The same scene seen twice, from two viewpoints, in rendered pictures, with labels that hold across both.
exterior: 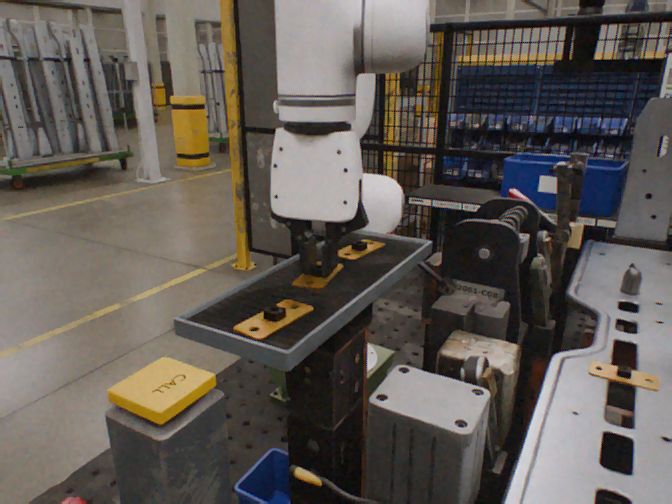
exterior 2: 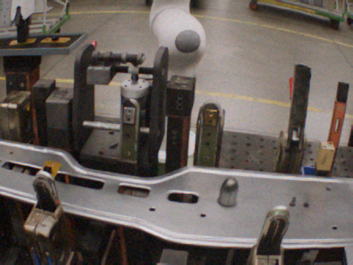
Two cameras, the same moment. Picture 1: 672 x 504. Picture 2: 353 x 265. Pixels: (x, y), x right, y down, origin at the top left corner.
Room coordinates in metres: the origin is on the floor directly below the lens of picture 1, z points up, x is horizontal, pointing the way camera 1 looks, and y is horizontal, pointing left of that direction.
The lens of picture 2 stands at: (0.56, -1.11, 1.47)
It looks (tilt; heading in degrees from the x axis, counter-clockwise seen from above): 29 degrees down; 67
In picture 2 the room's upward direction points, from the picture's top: 3 degrees clockwise
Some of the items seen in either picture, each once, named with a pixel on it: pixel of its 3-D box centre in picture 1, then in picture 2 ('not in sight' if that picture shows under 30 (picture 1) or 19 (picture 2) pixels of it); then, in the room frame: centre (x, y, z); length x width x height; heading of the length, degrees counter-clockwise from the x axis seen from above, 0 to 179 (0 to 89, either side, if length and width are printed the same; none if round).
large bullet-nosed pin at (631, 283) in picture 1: (631, 283); (228, 193); (0.90, -0.57, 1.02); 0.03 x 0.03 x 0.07
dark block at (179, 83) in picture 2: not in sight; (176, 171); (0.91, -0.32, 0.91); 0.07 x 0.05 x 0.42; 60
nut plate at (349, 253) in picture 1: (359, 246); (55, 39); (0.67, -0.04, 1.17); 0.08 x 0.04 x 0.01; 143
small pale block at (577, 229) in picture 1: (563, 296); (308, 213); (1.14, -0.56, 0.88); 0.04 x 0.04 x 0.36; 60
